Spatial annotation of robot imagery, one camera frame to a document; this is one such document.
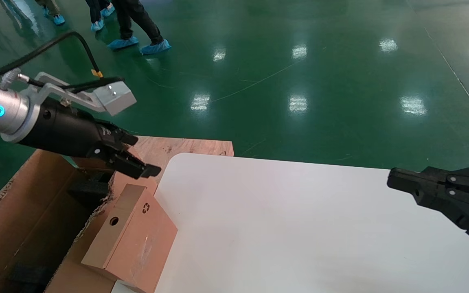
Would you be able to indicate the person in olive trousers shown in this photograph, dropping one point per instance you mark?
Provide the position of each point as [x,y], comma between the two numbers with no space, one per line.
[51,8]

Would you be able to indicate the large open cardboard box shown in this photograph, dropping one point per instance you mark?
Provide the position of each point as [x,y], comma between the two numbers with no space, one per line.
[6,211]

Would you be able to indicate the black foam block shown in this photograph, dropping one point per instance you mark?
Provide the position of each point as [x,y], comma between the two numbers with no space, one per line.
[31,278]
[88,189]

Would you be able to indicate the person in dark striped trousers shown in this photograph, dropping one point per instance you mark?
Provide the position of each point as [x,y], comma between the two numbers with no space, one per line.
[96,12]

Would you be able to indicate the person in black trousers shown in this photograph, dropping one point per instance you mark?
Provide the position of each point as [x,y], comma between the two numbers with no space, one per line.
[136,16]

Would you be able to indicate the plywood board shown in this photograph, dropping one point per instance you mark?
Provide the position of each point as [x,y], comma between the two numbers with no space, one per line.
[185,146]

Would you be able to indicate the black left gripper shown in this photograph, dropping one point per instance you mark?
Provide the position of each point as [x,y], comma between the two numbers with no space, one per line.
[63,128]

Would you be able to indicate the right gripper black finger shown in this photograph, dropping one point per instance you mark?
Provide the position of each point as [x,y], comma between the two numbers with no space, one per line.
[462,207]
[405,179]

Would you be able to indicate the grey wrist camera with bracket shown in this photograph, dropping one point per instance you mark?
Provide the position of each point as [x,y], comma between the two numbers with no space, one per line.
[114,97]

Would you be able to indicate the small cardboard box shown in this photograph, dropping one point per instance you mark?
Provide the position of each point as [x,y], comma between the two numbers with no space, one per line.
[136,244]

